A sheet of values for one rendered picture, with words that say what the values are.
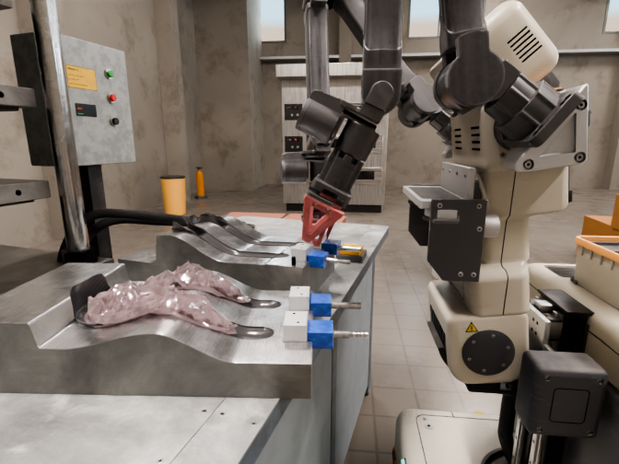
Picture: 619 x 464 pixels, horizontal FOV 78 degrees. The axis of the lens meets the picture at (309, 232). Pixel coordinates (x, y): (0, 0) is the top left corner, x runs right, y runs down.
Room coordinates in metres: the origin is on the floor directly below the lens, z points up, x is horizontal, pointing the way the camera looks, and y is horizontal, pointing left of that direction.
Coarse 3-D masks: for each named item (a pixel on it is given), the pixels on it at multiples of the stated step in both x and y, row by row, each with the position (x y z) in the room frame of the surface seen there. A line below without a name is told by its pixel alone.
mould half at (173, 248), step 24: (168, 240) 0.87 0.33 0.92; (192, 240) 0.87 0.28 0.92; (240, 240) 0.98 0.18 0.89; (264, 240) 1.01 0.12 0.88; (288, 240) 1.00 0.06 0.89; (144, 264) 0.89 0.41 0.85; (168, 264) 0.87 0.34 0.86; (216, 264) 0.83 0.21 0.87; (240, 264) 0.81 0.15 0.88; (264, 264) 0.79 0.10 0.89; (288, 264) 0.78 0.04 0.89; (264, 288) 0.79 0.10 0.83; (288, 288) 0.77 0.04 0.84; (312, 288) 0.82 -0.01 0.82
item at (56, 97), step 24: (48, 0) 1.10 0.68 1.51; (48, 24) 1.09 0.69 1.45; (48, 48) 1.09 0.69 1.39; (48, 72) 1.09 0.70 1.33; (48, 96) 1.09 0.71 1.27; (48, 120) 1.09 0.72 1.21; (72, 120) 1.13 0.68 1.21; (72, 144) 1.11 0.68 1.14; (72, 168) 1.10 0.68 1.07; (72, 192) 1.09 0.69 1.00; (72, 216) 1.09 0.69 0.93; (72, 240) 1.09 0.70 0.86
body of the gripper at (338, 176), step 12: (336, 156) 0.61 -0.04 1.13; (348, 156) 0.60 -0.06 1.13; (324, 168) 0.62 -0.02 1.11; (336, 168) 0.60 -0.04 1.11; (348, 168) 0.60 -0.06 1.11; (360, 168) 0.62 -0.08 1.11; (324, 180) 0.61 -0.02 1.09; (336, 180) 0.60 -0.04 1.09; (348, 180) 0.61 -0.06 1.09; (324, 192) 0.63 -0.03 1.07; (336, 192) 0.58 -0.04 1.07; (348, 192) 0.62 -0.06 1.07
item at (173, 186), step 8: (160, 176) 6.09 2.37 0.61; (168, 176) 6.09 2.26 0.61; (176, 176) 6.09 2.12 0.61; (184, 176) 6.12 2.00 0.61; (168, 184) 5.92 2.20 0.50; (176, 184) 5.95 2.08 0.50; (184, 184) 6.10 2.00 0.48; (168, 192) 5.93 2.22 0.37; (176, 192) 5.95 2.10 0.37; (184, 192) 6.09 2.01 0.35; (168, 200) 5.94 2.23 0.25; (176, 200) 5.96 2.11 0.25; (184, 200) 6.09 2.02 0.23; (168, 208) 5.95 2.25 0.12; (176, 208) 5.96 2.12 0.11; (184, 208) 6.08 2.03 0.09
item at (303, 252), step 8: (296, 248) 0.82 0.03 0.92; (304, 248) 0.82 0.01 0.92; (312, 248) 0.85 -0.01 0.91; (296, 256) 0.81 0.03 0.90; (304, 256) 0.80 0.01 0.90; (312, 256) 0.80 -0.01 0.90; (320, 256) 0.80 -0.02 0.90; (328, 256) 0.83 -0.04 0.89; (312, 264) 0.80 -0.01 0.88; (320, 264) 0.80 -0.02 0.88
